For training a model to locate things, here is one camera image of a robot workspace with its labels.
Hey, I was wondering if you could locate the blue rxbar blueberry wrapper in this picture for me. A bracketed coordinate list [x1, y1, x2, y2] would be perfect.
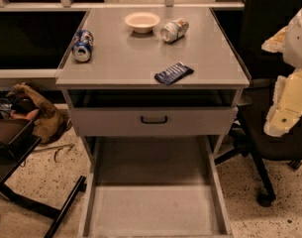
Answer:
[154, 62, 194, 85]

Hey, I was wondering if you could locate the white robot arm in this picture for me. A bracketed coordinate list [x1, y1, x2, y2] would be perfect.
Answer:
[261, 8, 302, 137]

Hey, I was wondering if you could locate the grey drawer cabinet table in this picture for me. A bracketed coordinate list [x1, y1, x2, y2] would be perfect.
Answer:
[56, 6, 249, 238]

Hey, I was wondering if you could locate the grey closed top drawer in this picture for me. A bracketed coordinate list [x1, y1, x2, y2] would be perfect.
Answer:
[69, 107, 238, 137]

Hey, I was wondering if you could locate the white crushed soda can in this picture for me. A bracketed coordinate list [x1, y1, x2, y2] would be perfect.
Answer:
[160, 18, 189, 43]

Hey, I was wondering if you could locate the white paper bowl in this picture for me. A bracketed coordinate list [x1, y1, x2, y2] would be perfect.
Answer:
[125, 12, 160, 34]

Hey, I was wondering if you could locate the blue pepsi soda can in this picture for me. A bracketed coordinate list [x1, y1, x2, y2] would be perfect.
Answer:
[71, 30, 94, 62]

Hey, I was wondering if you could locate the brown cloth bag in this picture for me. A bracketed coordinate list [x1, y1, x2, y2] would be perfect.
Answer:
[6, 82, 67, 144]

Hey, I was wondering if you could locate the black box on table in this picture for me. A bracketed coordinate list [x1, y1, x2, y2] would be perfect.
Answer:
[0, 119, 34, 160]

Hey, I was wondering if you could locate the black side table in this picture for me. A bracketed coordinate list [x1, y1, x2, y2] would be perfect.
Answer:
[0, 134, 88, 238]

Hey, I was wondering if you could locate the black office chair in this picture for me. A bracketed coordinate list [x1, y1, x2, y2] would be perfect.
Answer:
[216, 0, 302, 206]

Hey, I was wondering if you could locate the black drawer handle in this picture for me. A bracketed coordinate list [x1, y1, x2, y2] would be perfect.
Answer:
[140, 116, 168, 125]

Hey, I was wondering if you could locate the blue cable bundle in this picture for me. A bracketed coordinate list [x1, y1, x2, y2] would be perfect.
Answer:
[0, 84, 18, 118]

